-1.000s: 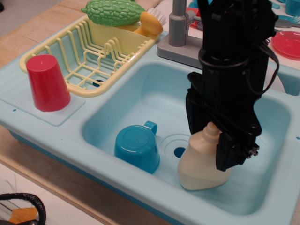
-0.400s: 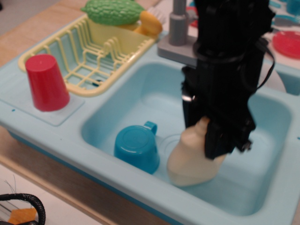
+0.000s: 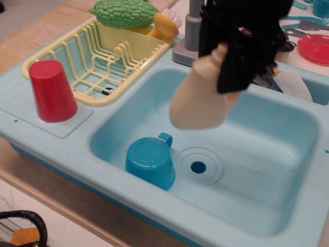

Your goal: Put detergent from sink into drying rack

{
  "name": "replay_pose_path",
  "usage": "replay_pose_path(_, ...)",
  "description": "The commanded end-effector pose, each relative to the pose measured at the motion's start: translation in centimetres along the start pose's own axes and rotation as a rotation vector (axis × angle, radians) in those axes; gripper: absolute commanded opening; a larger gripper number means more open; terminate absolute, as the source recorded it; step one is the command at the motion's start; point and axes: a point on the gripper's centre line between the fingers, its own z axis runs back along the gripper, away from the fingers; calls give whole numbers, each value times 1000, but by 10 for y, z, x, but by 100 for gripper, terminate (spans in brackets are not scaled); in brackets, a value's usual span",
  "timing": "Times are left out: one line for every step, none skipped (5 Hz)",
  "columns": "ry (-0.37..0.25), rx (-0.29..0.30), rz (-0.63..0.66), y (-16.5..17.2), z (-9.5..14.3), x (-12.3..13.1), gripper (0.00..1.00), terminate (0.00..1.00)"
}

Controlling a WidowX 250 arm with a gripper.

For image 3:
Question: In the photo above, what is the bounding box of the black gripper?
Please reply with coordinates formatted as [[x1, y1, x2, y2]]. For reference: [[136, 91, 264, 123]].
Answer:
[[199, 1, 293, 94]]

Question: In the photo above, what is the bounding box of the cream detergent bottle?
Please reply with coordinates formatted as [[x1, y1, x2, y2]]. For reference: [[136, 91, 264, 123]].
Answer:
[[169, 43, 242, 130]]

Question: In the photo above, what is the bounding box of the yellow dish drying rack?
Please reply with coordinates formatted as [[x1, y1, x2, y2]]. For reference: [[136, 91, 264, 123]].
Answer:
[[21, 17, 174, 107]]

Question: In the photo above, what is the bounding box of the light blue toy sink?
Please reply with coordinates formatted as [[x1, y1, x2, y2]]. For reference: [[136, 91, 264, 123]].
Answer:
[[1, 51, 328, 246]]

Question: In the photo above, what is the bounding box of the grey toy faucet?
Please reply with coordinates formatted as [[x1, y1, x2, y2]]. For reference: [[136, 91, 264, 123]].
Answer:
[[172, 0, 205, 67]]

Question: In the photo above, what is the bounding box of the steel pot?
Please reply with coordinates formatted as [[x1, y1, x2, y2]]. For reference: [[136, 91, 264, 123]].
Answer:
[[275, 41, 297, 63]]

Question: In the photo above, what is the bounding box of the grey measuring spoon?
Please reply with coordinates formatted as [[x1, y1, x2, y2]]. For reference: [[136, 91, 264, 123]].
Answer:
[[284, 28, 308, 38]]

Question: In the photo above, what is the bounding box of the yellow dish brush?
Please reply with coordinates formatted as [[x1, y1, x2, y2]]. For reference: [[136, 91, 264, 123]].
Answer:
[[147, 8, 182, 40]]

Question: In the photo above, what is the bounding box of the grey toy fork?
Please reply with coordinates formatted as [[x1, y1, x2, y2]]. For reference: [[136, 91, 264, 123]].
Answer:
[[300, 20, 329, 30]]

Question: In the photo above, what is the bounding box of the red plate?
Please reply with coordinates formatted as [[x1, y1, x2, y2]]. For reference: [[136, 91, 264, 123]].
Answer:
[[297, 34, 328, 64]]

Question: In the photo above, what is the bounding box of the blue cup far right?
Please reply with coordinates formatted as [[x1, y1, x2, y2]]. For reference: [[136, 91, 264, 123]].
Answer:
[[313, 0, 329, 17]]

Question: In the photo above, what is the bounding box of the teal toy utensil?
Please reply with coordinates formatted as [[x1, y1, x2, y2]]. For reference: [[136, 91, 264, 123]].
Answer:
[[281, 16, 328, 30]]

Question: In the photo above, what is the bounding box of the green bitter gourd toy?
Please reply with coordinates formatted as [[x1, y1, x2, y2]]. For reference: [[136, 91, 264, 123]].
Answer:
[[89, 0, 159, 29]]

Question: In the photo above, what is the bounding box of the blue plastic mug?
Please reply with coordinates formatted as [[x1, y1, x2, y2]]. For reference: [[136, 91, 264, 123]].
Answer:
[[125, 133, 175, 190]]

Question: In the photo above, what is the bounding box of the red plastic cup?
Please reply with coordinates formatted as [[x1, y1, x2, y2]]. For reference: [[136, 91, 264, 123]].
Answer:
[[28, 60, 78, 123]]

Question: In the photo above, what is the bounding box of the orange tape piece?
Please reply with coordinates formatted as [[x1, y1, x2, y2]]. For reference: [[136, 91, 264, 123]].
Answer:
[[9, 227, 40, 246]]

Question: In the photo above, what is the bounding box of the yellow handled white spatula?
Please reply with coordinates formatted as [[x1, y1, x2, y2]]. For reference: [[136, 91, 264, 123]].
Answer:
[[265, 68, 313, 102]]

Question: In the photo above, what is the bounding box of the black braided cable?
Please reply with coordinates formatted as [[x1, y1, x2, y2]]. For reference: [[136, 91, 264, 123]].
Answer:
[[0, 210, 48, 247]]

